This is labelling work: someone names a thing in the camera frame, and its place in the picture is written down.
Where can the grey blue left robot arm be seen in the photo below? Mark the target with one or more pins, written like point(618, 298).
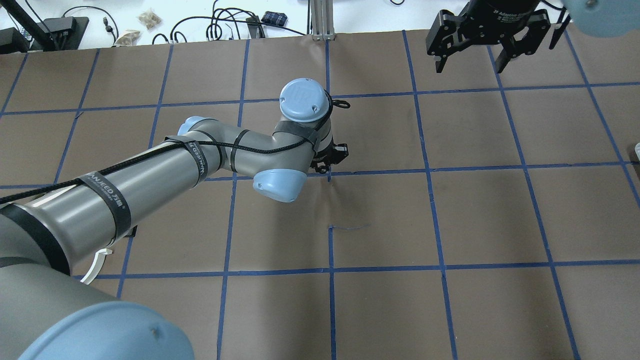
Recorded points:
point(46, 314)

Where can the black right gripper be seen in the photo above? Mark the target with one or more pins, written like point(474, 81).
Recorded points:
point(495, 17)

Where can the white curved plastic bracket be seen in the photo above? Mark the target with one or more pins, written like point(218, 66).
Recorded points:
point(96, 265)

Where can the aluminium frame post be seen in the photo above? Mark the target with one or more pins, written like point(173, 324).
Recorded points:
point(322, 20)

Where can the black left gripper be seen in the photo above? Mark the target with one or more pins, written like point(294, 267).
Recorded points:
point(326, 161)

